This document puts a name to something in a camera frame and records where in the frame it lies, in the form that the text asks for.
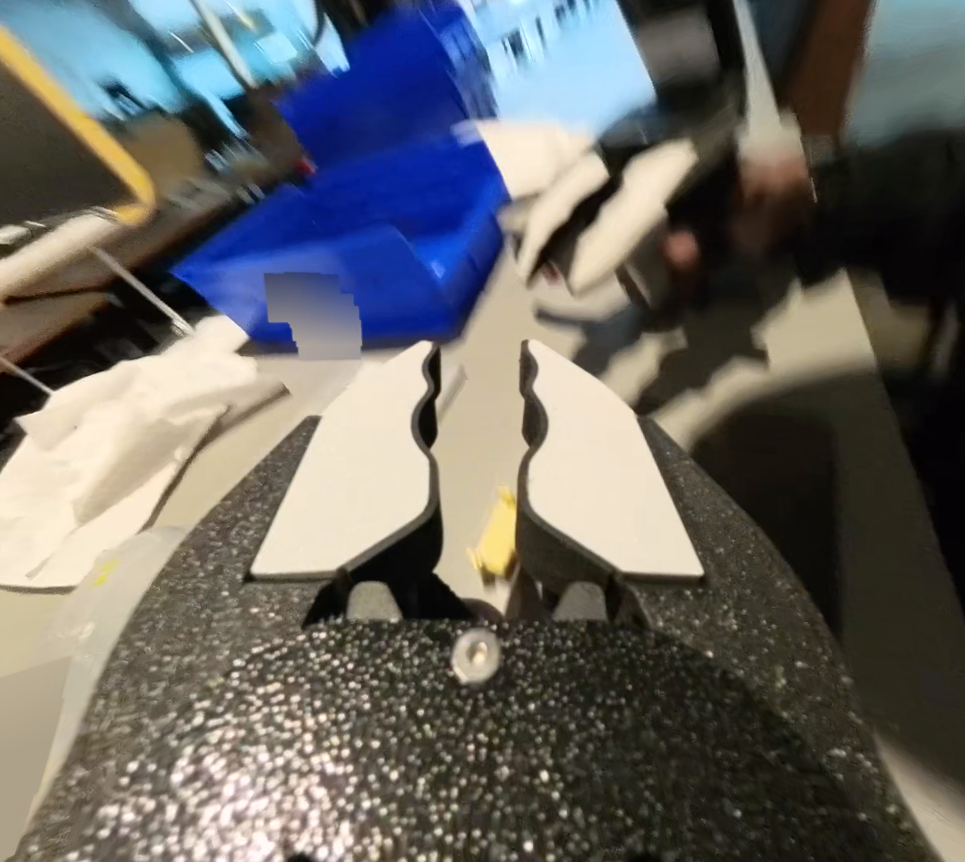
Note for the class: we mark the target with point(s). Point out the blue plastic bin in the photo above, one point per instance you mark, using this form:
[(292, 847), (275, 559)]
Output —
[(362, 236), (392, 71)]

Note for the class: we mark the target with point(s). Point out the wooden support pillar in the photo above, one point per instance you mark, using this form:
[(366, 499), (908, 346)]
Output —
[(830, 3)]

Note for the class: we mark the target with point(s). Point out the person's right hand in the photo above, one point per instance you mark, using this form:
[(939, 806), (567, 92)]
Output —
[(762, 206)]

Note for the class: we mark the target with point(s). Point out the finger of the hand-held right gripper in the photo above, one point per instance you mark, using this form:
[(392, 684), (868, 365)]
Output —
[(551, 206), (634, 214)]

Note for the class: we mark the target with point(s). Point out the grey desk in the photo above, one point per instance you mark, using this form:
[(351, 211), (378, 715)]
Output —
[(784, 395)]

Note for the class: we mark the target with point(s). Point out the crumpled white paper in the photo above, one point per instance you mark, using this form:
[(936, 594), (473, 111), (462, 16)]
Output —
[(106, 448)]

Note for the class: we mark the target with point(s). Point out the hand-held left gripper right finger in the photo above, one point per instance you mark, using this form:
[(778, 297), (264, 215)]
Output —
[(611, 493)]

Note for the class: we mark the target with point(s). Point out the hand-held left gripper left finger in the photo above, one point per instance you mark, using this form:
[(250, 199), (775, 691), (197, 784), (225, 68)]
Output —
[(347, 493)]

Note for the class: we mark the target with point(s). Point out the yellow toy brick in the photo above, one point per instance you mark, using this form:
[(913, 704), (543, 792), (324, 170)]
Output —
[(496, 534)]

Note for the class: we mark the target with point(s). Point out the black panel wooden rim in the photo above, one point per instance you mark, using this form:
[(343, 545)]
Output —
[(53, 138)]

